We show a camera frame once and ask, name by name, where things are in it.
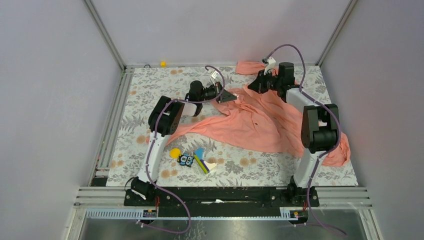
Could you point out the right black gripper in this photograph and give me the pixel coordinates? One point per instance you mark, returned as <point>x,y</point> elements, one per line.
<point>258,84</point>

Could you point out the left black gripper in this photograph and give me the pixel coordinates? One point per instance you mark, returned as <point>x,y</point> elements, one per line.
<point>226,96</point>

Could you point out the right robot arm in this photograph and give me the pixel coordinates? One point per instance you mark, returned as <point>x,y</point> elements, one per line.
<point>320,131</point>

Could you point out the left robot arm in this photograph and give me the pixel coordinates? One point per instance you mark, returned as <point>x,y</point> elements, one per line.
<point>163,123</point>

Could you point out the blue triangular block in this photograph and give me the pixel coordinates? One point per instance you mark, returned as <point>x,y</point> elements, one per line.
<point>199,153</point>

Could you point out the floral patterned mat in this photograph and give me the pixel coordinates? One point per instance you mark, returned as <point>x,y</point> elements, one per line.
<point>235,166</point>

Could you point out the white arch block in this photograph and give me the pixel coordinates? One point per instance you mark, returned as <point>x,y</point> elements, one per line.
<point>209,166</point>

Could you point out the green purple flat block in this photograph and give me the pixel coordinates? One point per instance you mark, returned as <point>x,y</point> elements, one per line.
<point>202,164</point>

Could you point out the black owl toy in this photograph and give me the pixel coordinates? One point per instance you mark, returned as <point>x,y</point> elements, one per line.
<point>185,160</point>

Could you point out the yellow round disc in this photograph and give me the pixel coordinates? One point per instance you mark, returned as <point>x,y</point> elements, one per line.
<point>175,153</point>

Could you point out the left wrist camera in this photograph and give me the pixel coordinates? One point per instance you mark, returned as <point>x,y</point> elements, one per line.
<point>215,75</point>

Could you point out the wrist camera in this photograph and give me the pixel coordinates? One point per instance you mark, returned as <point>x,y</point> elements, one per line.
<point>269,64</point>
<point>215,75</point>

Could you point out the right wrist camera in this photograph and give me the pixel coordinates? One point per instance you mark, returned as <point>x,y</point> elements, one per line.
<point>269,64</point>

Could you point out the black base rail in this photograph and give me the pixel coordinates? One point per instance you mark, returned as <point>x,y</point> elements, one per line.
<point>245,202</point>

